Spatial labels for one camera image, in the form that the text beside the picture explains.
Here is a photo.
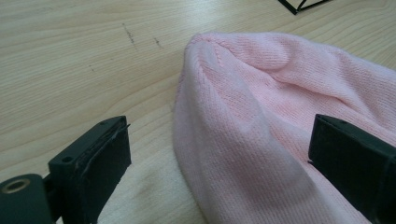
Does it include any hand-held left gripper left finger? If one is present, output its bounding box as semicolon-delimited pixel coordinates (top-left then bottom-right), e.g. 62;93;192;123
48;115;132;224

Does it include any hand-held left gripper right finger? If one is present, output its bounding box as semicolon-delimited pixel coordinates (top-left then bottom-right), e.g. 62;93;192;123
307;114;396;224

